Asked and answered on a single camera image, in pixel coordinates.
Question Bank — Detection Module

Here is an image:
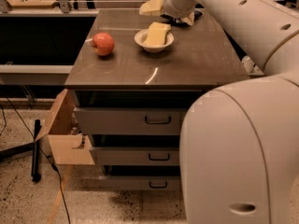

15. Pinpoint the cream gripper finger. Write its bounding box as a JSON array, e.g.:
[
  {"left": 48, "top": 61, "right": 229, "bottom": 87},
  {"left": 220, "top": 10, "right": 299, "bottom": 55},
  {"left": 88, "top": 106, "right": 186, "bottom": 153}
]
[
  {"left": 181, "top": 12, "right": 194, "bottom": 26},
  {"left": 139, "top": 0, "right": 164, "bottom": 16}
]

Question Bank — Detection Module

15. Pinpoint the yellow sponge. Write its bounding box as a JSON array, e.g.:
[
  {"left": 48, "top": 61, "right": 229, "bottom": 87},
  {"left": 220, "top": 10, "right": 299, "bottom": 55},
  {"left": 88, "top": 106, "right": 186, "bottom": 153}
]
[{"left": 143, "top": 21, "right": 171, "bottom": 46}]

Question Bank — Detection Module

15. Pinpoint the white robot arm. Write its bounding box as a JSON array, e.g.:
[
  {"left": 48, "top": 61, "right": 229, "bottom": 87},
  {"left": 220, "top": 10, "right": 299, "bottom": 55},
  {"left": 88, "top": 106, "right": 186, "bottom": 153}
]
[{"left": 160, "top": 0, "right": 299, "bottom": 224}]

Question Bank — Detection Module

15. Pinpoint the white paper bowl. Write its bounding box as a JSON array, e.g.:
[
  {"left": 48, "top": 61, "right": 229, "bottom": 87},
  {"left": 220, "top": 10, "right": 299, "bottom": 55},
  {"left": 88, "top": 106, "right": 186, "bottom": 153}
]
[{"left": 135, "top": 29, "right": 174, "bottom": 53}]

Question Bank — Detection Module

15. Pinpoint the blue chip bag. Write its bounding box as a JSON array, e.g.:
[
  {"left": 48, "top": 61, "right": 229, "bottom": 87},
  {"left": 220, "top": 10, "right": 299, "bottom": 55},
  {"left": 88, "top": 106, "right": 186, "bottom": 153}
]
[{"left": 170, "top": 9, "right": 203, "bottom": 25}]

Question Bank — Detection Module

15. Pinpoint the red apple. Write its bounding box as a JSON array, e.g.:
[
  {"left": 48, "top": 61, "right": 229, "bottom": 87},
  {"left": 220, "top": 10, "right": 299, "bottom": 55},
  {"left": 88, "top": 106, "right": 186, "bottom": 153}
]
[{"left": 92, "top": 33, "right": 115, "bottom": 56}]

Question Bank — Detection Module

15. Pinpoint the grey drawer cabinet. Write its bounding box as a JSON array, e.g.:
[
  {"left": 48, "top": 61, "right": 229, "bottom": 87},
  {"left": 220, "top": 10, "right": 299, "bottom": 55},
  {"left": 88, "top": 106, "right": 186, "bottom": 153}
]
[{"left": 65, "top": 9, "right": 248, "bottom": 190}]

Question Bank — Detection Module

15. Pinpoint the left clear sanitizer bottle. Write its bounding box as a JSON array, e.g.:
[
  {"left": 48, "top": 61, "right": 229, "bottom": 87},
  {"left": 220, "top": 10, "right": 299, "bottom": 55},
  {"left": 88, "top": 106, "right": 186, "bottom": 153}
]
[{"left": 241, "top": 56, "right": 255, "bottom": 74}]

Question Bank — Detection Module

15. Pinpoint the top grey drawer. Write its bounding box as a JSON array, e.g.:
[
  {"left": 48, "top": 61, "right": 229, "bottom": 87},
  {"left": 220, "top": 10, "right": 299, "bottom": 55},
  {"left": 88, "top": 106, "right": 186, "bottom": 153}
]
[{"left": 74, "top": 107, "right": 186, "bottom": 135}]

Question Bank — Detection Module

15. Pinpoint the grey drawer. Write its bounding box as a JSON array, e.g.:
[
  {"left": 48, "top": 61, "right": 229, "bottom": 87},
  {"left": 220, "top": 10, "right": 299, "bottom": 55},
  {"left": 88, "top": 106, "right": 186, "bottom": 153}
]
[
  {"left": 99, "top": 176, "right": 180, "bottom": 190},
  {"left": 90, "top": 147, "right": 179, "bottom": 166},
  {"left": 74, "top": 107, "right": 186, "bottom": 135}
]

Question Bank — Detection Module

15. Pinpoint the middle grey drawer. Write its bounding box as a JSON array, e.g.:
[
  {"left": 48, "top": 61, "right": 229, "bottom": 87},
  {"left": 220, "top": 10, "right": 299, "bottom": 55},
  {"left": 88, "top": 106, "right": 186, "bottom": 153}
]
[{"left": 90, "top": 147, "right": 179, "bottom": 166}]

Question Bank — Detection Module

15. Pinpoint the open cardboard box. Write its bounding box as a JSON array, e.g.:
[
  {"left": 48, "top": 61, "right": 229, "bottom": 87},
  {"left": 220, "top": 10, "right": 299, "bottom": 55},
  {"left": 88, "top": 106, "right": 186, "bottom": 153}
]
[{"left": 36, "top": 89, "right": 94, "bottom": 165}]

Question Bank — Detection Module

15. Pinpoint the bottom grey drawer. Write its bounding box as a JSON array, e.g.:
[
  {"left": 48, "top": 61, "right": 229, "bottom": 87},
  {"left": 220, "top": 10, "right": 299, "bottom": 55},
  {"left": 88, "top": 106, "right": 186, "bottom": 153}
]
[{"left": 99, "top": 176, "right": 180, "bottom": 190}]

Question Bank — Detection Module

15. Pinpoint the black stand base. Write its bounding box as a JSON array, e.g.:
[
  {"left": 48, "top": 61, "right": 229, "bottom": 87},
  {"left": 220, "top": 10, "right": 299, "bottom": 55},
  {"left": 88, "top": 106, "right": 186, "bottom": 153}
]
[{"left": 0, "top": 119, "right": 43, "bottom": 183}]

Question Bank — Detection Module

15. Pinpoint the grey metal rail frame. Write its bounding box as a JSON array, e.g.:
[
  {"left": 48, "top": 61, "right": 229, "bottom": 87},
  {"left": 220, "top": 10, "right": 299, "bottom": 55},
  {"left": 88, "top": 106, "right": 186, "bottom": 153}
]
[{"left": 0, "top": 0, "right": 299, "bottom": 89}]

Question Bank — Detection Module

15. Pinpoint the black floor cable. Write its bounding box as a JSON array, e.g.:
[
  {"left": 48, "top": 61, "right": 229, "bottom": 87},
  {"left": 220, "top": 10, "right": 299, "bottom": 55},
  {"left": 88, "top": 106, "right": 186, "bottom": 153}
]
[{"left": 0, "top": 96, "right": 72, "bottom": 224}]

